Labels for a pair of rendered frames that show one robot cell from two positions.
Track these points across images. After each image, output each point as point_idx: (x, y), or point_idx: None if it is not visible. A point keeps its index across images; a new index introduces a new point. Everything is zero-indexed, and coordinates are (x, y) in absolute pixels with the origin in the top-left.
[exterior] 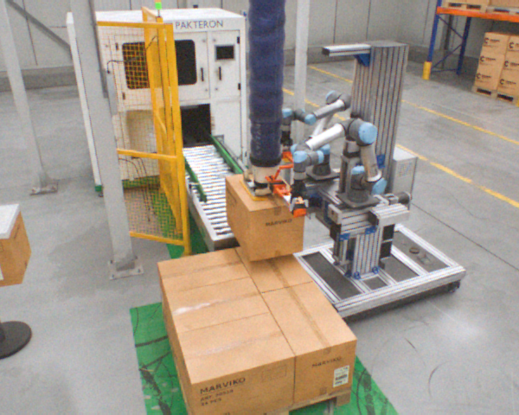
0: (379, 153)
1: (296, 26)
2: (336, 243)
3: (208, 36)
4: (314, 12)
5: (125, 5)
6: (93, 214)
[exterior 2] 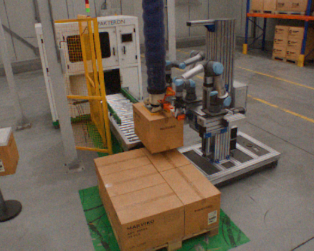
0: (225, 83)
1: (166, 27)
2: (203, 141)
3: (116, 28)
4: (176, 19)
5: None
6: (52, 138)
